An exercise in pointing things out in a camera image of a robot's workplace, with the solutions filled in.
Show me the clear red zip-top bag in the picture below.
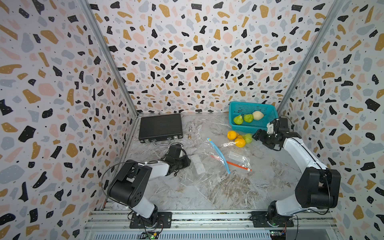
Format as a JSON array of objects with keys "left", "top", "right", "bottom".
[{"left": 224, "top": 151, "right": 252, "bottom": 172}]

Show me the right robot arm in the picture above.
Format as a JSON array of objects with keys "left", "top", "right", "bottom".
[{"left": 253, "top": 118, "right": 341, "bottom": 227}]

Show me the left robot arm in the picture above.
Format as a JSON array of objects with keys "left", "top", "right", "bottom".
[{"left": 103, "top": 143, "right": 192, "bottom": 228}]

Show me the green pear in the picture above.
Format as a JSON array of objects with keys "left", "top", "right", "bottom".
[{"left": 234, "top": 115, "right": 244, "bottom": 125}]

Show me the beige round fruit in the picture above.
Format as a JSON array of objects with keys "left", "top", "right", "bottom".
[{"left": 252, "top": 111, "right": 265, "bottom": 121}]

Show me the teal plastic basket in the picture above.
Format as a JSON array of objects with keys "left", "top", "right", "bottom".
[{"left": 229, "top": 102, "right": 278, "bottom": 134}]

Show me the green circuit board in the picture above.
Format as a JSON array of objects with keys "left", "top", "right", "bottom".
[{"left": 138, "top": 232, "right": 160, "bottom": 240}]

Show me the orange fruit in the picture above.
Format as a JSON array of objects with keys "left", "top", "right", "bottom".
[{"left": 234, "top": 136, "right": 247, "bottom": 148}]

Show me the yellow lemon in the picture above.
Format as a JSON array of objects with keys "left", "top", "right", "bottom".
[{"left": 227, "top": 131, "right": 239, "bottom": 141}]

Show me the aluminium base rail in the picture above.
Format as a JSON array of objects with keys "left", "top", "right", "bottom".
[{"left": 82, "top": 210, "right": 341, "bottom": 240}]

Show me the green apple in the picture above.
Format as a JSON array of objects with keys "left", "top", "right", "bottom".
[{"left": 243, "top": 114, "right": 254, "bottom": 123}]

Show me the green lime fruit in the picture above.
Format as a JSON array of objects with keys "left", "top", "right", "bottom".
[{"left": 243, "top": 134, "right": 253, "bottom": 144}]

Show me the clear blue zip-top bag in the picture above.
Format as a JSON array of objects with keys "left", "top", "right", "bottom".
[{"left": 179, "top": 138, "right": 231, "bottom": 186}]

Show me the black briefcase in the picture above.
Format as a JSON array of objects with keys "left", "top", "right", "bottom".
[{"left": 139, "top": 114, "right": 184, "bottom": 146}]

